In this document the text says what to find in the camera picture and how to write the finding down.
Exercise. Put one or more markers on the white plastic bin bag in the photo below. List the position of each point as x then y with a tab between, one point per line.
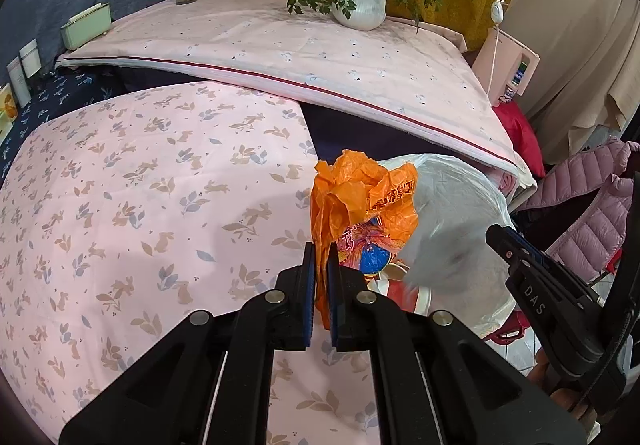
450	225

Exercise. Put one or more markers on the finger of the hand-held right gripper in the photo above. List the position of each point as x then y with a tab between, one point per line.
520	252

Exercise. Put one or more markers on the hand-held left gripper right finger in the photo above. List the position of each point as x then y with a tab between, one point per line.
334	305

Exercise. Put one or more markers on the pale green tissue box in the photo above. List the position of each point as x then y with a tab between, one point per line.
85	27

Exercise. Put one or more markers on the pink quilted jacket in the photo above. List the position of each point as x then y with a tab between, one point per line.
580	195

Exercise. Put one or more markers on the person's right hand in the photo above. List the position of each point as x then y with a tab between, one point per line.
567	402

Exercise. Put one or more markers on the beige curtain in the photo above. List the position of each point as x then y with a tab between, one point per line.
585	25

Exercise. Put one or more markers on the white cup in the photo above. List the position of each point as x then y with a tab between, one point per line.
30	60

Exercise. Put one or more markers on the red and white container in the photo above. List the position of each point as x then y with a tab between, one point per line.
405	297

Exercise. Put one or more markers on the red cloth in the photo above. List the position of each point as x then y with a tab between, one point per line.
520	135

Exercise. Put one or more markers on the white tall bottle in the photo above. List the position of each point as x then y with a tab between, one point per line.
19	82

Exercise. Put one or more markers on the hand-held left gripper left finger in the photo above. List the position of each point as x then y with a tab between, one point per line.
310	295

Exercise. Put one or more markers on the red plastic item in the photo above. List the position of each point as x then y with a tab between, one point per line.
507	332

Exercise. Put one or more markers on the orange plastic bag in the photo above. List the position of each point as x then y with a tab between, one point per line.
345	205

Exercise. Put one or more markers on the pink cushion with red piping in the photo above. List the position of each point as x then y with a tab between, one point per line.
300	50

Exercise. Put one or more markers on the pink device with small screen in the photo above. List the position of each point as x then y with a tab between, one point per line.
505	60

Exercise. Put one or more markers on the cream jar with orange print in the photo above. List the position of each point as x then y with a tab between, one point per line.
7	102

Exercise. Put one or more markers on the pink rabbit print tablecloth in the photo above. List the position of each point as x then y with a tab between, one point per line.
125	225

